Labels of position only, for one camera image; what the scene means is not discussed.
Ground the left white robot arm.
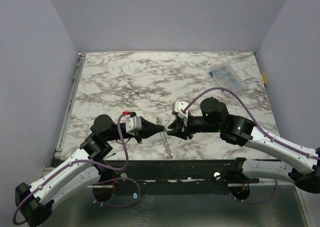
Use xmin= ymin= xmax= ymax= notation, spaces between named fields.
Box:
xmin=12 ymin=111 xmax=165 ymax=227

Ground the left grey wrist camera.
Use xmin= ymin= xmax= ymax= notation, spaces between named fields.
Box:
xmin=125 ymin=115 xmax=142 ymax=135

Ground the clear plastic organizer box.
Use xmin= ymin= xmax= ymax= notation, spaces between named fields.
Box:
xmin=208 ymin=62 xmax=247 ymax=93

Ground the yellow tape tab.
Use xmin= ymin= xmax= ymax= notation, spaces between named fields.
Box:
xmin=261 ymin=73 xmax=266 ymax=85

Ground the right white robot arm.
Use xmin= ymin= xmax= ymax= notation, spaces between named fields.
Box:
xmin=167 ymin=97 xmax=320 ymax=194

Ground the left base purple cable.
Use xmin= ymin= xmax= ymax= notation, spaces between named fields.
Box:
xmin=92 ymin=176 xmax=142 ymax=208

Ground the metal side rail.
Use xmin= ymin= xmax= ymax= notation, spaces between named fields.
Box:
xmin=53 ymin=52 xmax=87 ymax=159

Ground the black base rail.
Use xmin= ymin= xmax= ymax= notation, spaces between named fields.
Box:
xmin=92 ymin=158 xmax=259 ymax=201

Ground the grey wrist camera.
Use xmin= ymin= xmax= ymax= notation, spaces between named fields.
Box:
xmin=125 ymin=115 xmax=142 ymax=135
xmin=171 ymin=100 xmax=189 ymax=126

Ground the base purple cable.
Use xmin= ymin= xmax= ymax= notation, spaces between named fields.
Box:
xmin=92 ymin=176 xmax=142 ymax=208
xmin=233 ymin=178 xmax=281 ymax=205

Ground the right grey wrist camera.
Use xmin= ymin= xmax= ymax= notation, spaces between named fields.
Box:
xmin=171 ymin=100 xmax=189 ymax=126

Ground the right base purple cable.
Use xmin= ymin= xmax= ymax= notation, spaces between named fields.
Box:
xmin=233 ymin=178 xmax=281 ymax=205

